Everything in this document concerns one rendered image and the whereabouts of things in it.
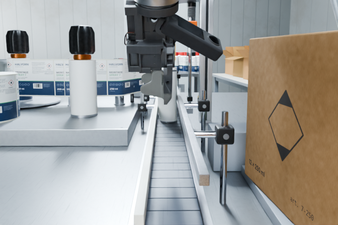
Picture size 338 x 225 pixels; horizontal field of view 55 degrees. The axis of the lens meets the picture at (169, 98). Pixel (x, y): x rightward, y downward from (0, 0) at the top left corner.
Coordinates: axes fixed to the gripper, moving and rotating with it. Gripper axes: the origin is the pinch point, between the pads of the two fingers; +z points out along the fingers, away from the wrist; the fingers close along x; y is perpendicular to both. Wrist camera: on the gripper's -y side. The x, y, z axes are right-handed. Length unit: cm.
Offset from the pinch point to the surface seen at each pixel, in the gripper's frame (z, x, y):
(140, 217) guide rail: -7.0, 30.5, 3.6
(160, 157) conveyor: 10.7, 6.1, 1.7
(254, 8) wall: 166, -437, -141
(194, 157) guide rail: -8.5, 22.9, -3.0
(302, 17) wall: 164, -402, -203
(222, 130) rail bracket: -2.5, 11.7, -8.8
